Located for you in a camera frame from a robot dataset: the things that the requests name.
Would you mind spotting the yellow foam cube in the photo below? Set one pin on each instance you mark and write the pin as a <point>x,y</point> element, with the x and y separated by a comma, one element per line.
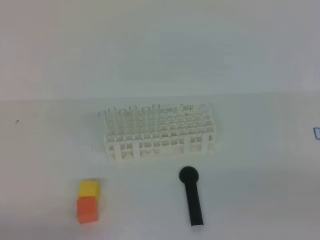
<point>89,188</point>

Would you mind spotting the black plastic scoop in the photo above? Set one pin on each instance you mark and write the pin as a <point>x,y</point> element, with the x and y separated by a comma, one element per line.
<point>189,176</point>

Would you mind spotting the white plastic test tube rack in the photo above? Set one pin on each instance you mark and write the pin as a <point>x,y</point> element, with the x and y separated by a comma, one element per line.
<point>184,129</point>

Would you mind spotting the blue square table marking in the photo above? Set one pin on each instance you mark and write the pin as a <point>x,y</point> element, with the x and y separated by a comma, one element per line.
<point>316,131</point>

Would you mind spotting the clear test tube far left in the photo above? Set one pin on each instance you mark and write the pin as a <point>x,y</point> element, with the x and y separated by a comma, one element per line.
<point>103,116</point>

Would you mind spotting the clear glass test tube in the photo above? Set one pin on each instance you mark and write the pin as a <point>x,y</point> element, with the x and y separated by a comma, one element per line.
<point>155,119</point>

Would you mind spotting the orange foam cube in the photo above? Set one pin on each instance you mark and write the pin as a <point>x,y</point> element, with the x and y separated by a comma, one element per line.
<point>87,210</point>

